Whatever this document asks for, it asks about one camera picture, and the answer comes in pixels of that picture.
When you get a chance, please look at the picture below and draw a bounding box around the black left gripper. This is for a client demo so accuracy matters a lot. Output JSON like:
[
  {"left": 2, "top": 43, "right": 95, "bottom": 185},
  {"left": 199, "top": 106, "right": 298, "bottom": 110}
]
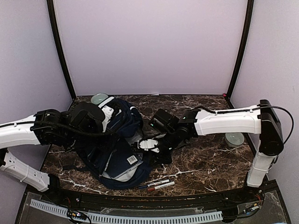
[{"left": 65, "top": 126, "right": 118, "bottom": 153}]

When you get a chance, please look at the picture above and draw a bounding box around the navy blue student backpack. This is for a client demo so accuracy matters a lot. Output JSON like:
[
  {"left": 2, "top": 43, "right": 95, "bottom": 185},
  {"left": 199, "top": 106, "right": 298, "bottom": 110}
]
[{"left": 63, "top": 97, "right": 152, "bottom": 190}]

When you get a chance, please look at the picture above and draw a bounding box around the blue capped white marker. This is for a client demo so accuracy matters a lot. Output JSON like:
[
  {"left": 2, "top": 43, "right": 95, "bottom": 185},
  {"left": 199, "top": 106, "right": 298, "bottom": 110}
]
[{"left": 138, "top": 179, "right": 170, "bottom": 189}]

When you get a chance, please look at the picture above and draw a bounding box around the red capped white marker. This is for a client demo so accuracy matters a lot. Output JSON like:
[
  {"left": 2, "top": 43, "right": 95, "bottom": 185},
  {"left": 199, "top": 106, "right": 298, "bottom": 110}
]
[{"left": 147, "top": 182, "right": 175, "bottom": 192}]

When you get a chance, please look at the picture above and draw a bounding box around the navy blue notebook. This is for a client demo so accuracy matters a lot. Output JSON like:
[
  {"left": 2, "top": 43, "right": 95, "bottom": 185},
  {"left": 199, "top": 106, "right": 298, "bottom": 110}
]
[{"left": 102, "top": 138, "right": 143, "bottom": 182}]

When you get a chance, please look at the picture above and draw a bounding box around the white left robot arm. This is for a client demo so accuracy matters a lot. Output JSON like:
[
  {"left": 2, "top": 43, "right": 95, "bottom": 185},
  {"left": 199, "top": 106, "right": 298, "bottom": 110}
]
[{"left": 0, "top": 108, "right": 113, "bottom": 203}]

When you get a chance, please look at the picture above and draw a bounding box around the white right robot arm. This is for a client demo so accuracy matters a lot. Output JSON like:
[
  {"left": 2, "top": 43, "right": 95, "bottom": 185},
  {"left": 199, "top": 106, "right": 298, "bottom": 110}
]
[{"left": 132, "top": 99, "right": 294, "bottom": 203}]

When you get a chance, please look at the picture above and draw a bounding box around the green bowl back left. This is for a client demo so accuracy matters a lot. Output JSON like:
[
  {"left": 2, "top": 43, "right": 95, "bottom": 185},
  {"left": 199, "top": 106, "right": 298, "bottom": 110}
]
[{"left": 91, "top": 93, "right": 109, "bottom": 105}]

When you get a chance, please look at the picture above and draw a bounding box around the green bowl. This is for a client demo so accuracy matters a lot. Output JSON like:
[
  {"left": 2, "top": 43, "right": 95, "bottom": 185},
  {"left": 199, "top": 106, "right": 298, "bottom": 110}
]
[
  {"left": 91, "top": 93, "right": 109, "bottom": 105},
  {"left": 225, "top": 133, "right": 245, "bottom": 147}
]

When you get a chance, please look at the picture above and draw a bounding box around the green bowl right side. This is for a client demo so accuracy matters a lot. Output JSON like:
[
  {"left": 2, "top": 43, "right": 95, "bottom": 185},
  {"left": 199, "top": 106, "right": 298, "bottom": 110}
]
[{"left": 225, "top": 133, "right": 245, "bottom": 147}]

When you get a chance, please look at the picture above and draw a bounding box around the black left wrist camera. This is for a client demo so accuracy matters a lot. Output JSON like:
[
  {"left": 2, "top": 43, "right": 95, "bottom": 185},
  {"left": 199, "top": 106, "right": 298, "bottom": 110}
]
[{"left": 69, "top": 102, "right": 105, "bottom": 133}]

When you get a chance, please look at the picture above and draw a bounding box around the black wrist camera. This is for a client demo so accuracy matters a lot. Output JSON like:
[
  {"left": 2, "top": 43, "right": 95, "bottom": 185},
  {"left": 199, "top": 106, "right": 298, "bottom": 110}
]
[
  {"left": 149, "top": 109, "right": 179, "bottom": 133},
  {"left": 69, "top": 102, "right": 105, "bottom": 133}
]

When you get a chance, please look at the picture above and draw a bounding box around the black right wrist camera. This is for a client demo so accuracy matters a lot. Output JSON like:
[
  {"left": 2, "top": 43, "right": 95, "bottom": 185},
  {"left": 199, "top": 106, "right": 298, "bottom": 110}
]
[{"left": 149, "top": 109, "right": 179, "bottom": 133}]

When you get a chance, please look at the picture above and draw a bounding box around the grey slotted cable duct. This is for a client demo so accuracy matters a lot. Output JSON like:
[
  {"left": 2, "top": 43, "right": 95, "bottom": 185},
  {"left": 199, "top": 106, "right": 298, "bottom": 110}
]
[{"left": 29, "top": 199, "right": 223, "bottom": 224}]

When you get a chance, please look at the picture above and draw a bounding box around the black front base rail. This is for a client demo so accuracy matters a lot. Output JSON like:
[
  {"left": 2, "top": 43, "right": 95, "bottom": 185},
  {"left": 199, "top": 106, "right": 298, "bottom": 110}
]
[{"left": 23, "top": 180, "right": 280, "bottom": 211}]

